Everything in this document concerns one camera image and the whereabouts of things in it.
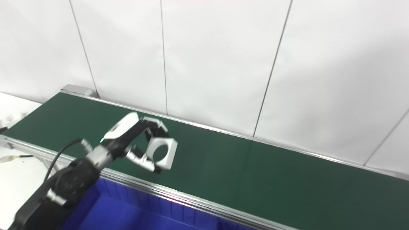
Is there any green conveyor belt aluminium frame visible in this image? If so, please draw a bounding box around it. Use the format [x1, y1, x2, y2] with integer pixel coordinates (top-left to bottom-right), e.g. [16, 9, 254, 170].
[0, 84, 409, 230]

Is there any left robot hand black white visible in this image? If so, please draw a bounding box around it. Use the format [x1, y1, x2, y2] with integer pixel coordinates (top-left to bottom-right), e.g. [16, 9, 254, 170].
[98, 111, 169, 174]

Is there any white square part with hole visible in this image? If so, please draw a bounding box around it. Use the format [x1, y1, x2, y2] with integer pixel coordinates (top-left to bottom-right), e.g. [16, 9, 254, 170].
[147, 137, 178, 170]

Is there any black cable with clear connector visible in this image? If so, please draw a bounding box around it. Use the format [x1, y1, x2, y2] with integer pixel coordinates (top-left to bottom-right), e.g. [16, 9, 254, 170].
[0, 155, 34, 164]

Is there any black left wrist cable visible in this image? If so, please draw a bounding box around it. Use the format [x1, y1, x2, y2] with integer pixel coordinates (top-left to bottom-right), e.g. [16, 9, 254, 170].
[44, 138, 94, 183]

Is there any blue plastic bin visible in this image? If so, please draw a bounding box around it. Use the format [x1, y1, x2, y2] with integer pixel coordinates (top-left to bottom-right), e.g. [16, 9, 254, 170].
[59, 177, 250, 230]

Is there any aluminium conveyor leg frame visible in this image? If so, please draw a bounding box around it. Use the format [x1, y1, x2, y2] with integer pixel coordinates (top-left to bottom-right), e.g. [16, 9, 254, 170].
[41, 157, 62, 173]

